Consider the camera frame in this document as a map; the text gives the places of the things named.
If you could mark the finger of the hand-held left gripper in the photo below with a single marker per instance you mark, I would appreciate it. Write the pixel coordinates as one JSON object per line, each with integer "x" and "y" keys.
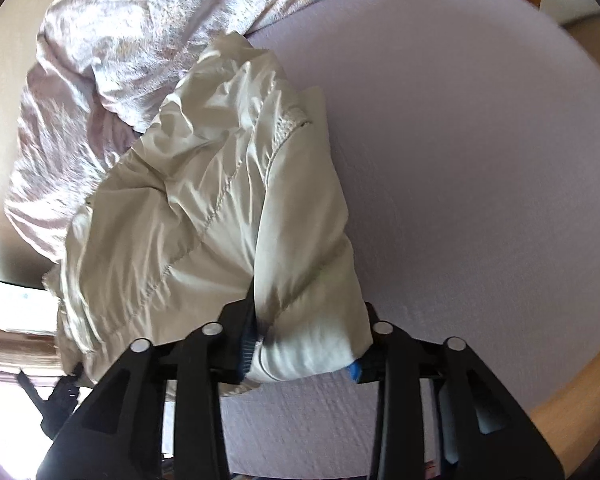
{"x": 62, "y": 402}

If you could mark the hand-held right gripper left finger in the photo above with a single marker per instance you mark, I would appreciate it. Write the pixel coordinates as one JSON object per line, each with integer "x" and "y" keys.
{"x": 244, "y": 357}

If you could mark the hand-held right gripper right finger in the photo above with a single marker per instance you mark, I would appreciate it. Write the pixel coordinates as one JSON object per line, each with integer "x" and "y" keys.
{"x": 356, "y": 373}

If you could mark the white puffer jacket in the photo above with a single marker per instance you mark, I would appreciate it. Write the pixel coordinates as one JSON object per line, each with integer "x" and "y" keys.
{"x": 205, "y": 210}

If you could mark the wooden television cabinet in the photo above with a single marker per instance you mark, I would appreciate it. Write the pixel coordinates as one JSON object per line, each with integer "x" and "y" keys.
{"x": 10, "y": 350}

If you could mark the flat screen television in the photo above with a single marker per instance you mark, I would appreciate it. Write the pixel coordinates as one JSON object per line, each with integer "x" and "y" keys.
{"x": 5, "y": 305}

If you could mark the bed with lilac sheet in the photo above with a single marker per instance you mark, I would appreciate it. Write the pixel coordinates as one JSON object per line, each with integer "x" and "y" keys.
{"x": 455, "y": 185}

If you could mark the pink floral duvet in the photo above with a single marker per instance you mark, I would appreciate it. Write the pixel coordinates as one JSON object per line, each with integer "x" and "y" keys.
{"x": 130, "y": 25}

